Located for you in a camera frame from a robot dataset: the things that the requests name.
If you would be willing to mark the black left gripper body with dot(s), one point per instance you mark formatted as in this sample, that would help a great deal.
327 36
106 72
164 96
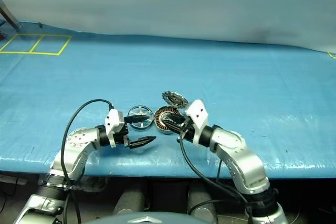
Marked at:
126 137

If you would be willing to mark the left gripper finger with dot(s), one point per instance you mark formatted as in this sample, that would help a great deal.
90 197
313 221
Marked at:
136 118
143 141

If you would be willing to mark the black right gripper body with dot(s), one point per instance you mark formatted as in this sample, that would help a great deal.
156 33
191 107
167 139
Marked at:
187 127

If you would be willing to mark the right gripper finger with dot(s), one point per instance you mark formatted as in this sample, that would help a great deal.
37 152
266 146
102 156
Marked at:
173 118
174 128

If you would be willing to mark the silver spoked rotor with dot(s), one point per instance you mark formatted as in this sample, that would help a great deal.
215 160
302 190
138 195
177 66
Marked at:
140 128

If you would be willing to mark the grey motor housing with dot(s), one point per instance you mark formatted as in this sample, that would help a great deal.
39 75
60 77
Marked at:
158 120

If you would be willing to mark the grey toothed motor lid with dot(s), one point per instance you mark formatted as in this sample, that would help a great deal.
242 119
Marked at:
174 100

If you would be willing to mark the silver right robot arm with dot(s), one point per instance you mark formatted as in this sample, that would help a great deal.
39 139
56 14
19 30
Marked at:
236 145

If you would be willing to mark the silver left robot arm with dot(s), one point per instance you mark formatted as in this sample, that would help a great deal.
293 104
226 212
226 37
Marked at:
76 142

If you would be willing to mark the blue table cover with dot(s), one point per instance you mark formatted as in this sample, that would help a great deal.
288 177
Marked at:
210 77

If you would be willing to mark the dark grey rounded cylinder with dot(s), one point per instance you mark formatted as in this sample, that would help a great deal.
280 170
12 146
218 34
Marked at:
200 203
128 201

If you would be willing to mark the grey-blue rounded dome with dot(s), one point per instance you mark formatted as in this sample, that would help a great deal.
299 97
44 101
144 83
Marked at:
144 220

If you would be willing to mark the yellow tape double rectangle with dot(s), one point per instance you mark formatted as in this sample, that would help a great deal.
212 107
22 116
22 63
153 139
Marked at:
42 35

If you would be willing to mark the small dark object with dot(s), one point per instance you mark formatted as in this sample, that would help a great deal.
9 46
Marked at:
40 24

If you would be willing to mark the small red object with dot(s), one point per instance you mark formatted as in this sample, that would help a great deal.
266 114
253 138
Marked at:
1 36

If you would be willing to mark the yellow tape corner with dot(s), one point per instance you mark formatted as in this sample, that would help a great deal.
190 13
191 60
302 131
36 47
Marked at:
333 56

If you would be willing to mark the grey metal bar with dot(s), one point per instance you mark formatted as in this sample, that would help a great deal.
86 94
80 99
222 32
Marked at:
10 16

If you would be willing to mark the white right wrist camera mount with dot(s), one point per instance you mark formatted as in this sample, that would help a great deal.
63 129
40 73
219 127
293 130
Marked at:
197 113

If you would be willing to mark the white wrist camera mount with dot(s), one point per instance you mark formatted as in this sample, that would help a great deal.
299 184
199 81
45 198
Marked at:
197 113
113 121

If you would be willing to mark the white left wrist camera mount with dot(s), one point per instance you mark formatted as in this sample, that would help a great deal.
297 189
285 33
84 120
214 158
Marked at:
113 121

